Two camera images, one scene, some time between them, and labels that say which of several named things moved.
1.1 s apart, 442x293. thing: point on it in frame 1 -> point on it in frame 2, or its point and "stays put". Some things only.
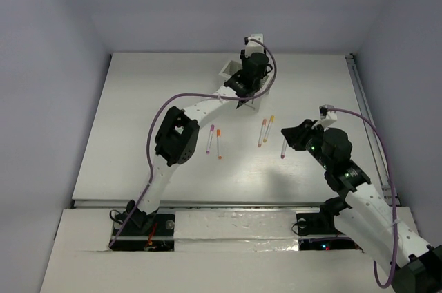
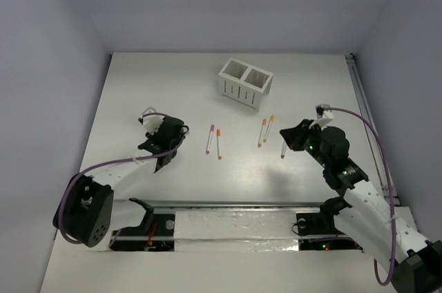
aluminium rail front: (205, 204) stays put
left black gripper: (244, 98) -> (157, 150)
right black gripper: (295, 135) stays put
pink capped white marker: (284, 148) stays put
